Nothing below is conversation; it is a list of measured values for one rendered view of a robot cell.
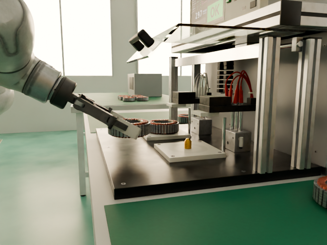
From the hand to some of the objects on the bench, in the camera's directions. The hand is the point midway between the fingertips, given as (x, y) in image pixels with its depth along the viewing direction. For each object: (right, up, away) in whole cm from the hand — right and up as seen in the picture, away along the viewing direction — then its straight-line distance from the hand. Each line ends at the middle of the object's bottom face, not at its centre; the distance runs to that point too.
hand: (128, 127), depth 75 cm
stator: (+21, +1, +65) cm, 68 cm away
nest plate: (+9, -3, +24) cm, 26 cm away
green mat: (+17, +4, +81) cm, 83 cm away
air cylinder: (+30, -6, +6) cm, 31 cm away
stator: (+9, -2, +24) cm, 26 cm away
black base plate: (+14, -7, +14) cm, 21 cm away
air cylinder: (+23, -3, +28) cm, 37 cm away
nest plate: (+16, -7, +2) cm, 17 cm away
